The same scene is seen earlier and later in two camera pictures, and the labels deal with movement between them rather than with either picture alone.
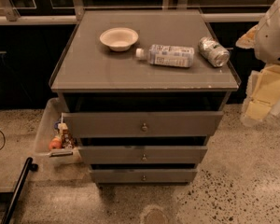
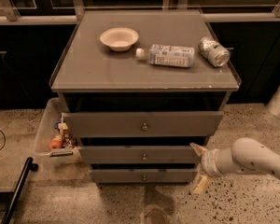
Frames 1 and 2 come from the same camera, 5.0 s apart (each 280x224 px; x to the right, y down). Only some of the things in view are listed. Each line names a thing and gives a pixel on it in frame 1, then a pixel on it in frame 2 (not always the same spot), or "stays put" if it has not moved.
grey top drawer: x=143 y=124 stays put
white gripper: x=273 y=39 to x=207 y=162
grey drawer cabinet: x=141 y=92 stays put
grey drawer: x=143 y=154 stays put
